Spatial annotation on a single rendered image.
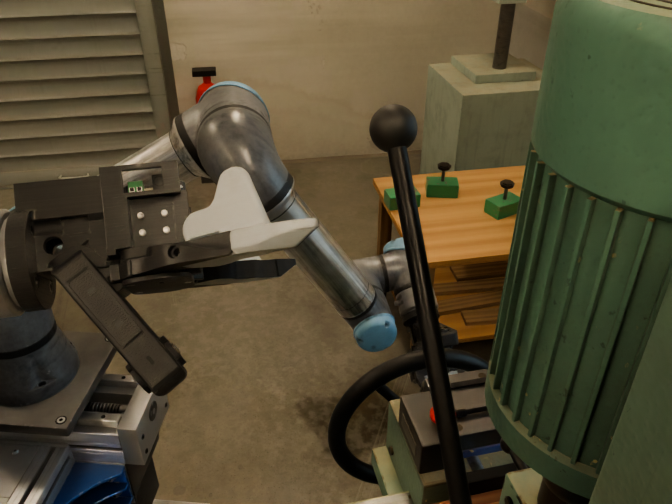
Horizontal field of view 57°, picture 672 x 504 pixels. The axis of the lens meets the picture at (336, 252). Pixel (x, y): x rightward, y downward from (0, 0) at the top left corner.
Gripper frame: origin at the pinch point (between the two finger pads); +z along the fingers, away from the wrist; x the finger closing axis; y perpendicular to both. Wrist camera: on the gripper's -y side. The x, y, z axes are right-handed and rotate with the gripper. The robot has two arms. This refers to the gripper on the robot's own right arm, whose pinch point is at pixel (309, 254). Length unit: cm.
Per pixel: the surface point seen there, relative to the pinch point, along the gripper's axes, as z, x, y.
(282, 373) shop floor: 11, 178, -11
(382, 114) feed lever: 5.8, -5.7, 8.3
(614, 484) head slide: 13.8, -11.2, -17.4
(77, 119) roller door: -69, 280, 133
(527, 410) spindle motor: 12.8, -4.2, -13.4
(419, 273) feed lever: 6.6, -5.1, -3.1
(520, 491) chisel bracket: 17.7, 11.1, -22.6
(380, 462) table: 11.2, 39.9, -22.8
